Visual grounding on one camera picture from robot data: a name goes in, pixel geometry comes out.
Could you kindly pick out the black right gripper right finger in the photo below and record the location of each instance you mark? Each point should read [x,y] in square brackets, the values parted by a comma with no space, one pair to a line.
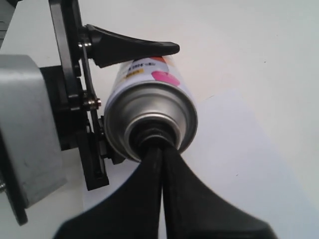
[193,211]

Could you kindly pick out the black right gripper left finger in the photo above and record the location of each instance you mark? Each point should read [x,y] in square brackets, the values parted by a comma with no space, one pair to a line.
[131,212]

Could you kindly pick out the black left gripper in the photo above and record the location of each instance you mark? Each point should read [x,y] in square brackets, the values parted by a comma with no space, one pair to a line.
[72,96]

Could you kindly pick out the white spray paint can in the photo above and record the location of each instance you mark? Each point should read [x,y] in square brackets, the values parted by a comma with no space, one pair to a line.
[147,93]

